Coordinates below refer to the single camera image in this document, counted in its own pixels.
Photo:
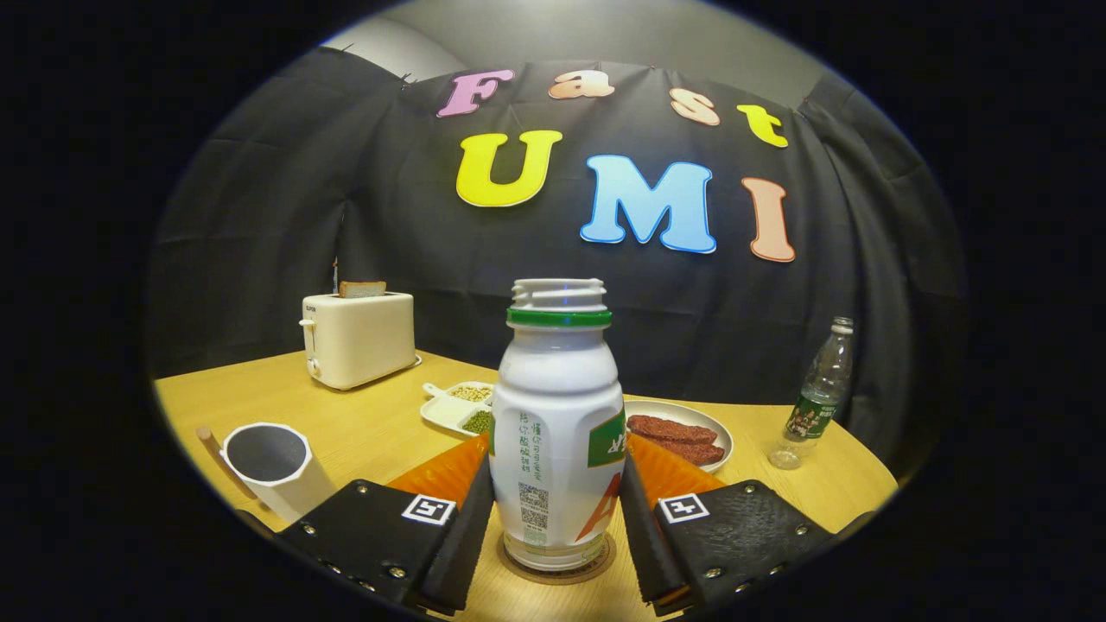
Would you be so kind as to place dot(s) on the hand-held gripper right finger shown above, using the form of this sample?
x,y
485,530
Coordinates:
x,y
747,531

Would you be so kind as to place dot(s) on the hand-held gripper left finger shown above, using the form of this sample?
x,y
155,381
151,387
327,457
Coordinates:
x,y
371,531

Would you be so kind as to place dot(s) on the round cork coaster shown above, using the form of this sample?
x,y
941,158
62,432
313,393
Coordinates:
x,y
557,578

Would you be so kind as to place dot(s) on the white juice bottle green label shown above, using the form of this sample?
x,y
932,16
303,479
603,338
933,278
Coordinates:
x,y
553,406

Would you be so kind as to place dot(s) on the clear plastic water bottle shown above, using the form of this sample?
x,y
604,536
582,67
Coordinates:
x,y
816,397

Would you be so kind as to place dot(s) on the red sausage piece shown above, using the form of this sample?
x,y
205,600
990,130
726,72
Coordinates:
x,y
700,453
670,428

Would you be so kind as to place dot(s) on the wooden table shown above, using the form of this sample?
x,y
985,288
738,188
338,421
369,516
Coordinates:
x,y
363,415

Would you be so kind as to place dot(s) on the white round plate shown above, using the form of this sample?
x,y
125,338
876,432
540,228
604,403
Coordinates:
x,y
683,409

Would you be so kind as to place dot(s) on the white divided dish with beans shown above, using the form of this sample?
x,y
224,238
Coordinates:
x,y
445,410

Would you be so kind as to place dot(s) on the cream toaster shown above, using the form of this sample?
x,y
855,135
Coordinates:
x,y
363,341

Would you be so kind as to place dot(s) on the bread slice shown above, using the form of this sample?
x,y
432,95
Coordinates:
x,y
363,288

